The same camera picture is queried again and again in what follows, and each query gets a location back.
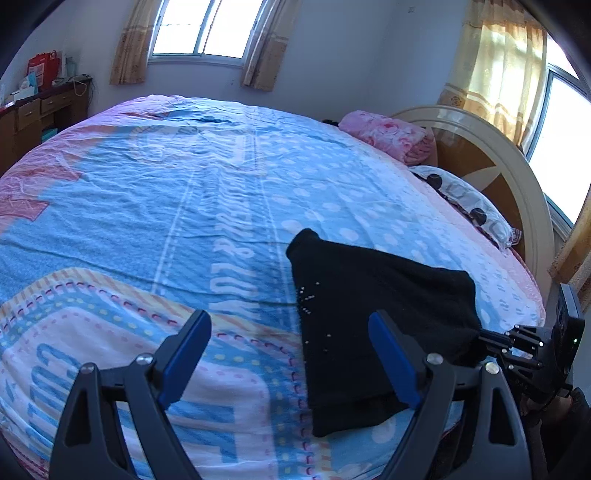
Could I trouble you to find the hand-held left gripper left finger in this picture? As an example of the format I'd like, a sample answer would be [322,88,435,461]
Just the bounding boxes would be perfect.
[48,309,213,480]

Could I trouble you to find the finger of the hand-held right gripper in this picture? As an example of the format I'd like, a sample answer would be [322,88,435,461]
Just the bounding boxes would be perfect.
[494,345,544,373]
[477,324,552,348]

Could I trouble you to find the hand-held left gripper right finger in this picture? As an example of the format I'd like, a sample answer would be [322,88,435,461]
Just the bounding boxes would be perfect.
[368,309,532,480]

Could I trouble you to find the black pants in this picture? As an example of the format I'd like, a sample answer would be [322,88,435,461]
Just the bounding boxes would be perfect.
[285,228,485,438]

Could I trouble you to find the person's right hand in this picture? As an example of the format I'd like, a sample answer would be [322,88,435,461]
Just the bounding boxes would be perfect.
[524,394,575,428]

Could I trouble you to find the yellow floral curtain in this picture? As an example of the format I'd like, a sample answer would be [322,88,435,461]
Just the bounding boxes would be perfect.
[549,185,591,302]
[437,0,548,149]

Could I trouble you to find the white dotted pillow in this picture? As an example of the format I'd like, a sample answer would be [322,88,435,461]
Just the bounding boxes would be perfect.
[409,165,514,250]

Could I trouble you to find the cream wooden headboard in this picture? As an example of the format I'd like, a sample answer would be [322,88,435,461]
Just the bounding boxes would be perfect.
[390,105,555,296]

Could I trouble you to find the printed blue pink bedsheet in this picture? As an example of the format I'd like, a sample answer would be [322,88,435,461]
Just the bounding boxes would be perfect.
[0,95,546,480]

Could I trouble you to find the large side window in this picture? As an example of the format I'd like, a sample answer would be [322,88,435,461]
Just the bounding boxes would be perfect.
[526,37,591,227]

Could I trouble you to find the pink floral blanket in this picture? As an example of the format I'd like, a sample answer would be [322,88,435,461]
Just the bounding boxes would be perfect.
[338,110,437,166]

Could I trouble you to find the wooden desk with drawers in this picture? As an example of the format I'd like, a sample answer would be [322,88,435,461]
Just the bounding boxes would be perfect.
[0,76,93,172]

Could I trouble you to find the beige patterned curtain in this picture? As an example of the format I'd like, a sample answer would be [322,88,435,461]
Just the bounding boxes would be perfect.
[242,0,302,91]
[109,0,163,86]

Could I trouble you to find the red paper bag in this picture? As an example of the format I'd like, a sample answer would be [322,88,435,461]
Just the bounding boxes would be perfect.
[27,50,63,89]

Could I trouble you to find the window with white frame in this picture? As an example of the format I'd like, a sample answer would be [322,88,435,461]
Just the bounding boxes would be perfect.
[148,0,269,59]

